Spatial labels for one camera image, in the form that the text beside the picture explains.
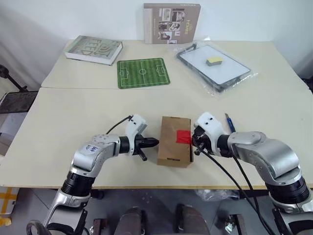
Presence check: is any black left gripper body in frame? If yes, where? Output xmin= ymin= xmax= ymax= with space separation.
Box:
xmin=133 ymin=136 xmax=148 ymax=162

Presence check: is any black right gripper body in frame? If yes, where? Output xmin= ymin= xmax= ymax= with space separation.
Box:
xmin=192 ymin=125 xmax=214 ymax=157

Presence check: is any brown cardboard box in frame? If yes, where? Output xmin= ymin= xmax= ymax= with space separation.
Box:
xmin=156 ymin=116 xmax=195 ymax=168

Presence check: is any blue utility cutter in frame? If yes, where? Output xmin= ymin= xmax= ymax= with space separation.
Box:
xmin=224 ymin=113 xmax=237 ymax=134

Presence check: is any red tape strip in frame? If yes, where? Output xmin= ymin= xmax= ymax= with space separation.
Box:
xmin=176 ymin=130 xmax=193 ymax=144

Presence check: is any white handwritten label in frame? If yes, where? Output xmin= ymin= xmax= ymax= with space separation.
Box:
xmin=84 ymin=144 xmax=99 ymax=154

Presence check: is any crumpled clear plastic bag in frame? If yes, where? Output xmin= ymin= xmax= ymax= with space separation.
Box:
xmin=197 ymin=189 xmax=241 ymax=202

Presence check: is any green soccer field mat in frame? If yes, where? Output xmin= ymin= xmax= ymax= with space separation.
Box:
xmin=116 ymin=57 xmax=171 ymax=90

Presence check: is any black framed whiteboard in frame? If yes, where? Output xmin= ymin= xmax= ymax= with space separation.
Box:
xmin=176 ymin=43 xmax=252 ymax=93

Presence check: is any whiteboard in plastic bag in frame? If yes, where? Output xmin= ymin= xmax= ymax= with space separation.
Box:
xmin=168 ymin=34 xmax=260 ymax=99

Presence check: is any dark rounded shape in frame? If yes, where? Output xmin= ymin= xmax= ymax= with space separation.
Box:
xmin=175 ymin=204 xmax=209 ymax=235
xmin=119 ymin=205 xmax=148 ymax=235

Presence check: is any yellow sponge eraser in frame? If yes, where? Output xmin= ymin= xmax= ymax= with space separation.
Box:
xmin=204 ymin=55 xmax=224 ymax=67

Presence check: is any black marker pen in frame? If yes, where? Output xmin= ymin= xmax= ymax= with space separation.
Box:
xmin=180 ymin=43 xmax=198 ymax=53

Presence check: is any grey thick book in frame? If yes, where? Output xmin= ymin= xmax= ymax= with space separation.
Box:
xmin=63 ymin=35 xmax=124 ymax=66

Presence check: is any black metal stand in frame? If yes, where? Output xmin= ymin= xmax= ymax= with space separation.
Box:
xmin=0 ymin=65 xmax=40 ymax=114

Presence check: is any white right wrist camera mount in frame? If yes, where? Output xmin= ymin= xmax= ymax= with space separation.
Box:
xmin=194 ymin=112 xmax=229 ymax=155

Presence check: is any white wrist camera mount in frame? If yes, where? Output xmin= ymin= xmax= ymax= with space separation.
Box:
xmin=125 ymin=114 xmax=148 ymax=157
xmin=194 ymin=112 xmax=229 ymax=155

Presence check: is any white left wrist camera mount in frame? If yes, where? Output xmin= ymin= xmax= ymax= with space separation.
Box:
xmin=125 ymin=114 xmax=148 ymax=157

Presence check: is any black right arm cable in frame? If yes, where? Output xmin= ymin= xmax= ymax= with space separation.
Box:
xmin=195 ymin=146 xmax=273 ymax=235
xmin=231 ymin=146 xmax=260 ymax=209

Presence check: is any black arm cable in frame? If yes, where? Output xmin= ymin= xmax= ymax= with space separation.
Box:
xmin=231 ymin=146 xmax=260 ymax=209
xmin=195 ymin=146 xmax=273 ymax=235
xmin=105 ymin=115 xmax=134 ymax=135

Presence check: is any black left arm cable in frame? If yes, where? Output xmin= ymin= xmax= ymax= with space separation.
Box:
xmin=105 ymin=115 xmax=134 ymax=135

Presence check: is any brown photo frame box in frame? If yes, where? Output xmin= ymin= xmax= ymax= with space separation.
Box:
xmin=143 ymin=2 xmax=203 ymax=45

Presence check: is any black ring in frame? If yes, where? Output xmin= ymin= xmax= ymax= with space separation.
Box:
xmin=26 ymin=219 xmax=48 ymax=235

